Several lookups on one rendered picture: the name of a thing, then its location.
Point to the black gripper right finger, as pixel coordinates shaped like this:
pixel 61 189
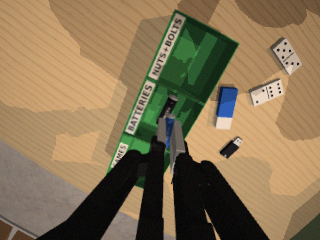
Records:
pixel 229 216

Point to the white domino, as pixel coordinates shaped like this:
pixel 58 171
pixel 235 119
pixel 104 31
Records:
pixel 286 56
pixel 266 92

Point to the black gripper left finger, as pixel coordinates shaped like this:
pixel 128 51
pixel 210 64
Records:
pixel 94 215

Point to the black aa battery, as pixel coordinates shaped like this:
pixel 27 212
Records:
pixel 168 107

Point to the black usb stick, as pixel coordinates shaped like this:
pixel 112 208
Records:
pixel 231 147

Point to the green three-compartment bin rack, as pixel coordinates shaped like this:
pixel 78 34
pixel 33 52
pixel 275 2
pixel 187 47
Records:
pixel 192 69

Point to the blue and white eraser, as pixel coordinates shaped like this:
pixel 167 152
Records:
pixel 225 107

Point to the blue battery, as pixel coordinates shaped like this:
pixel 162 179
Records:
pixel 169 126

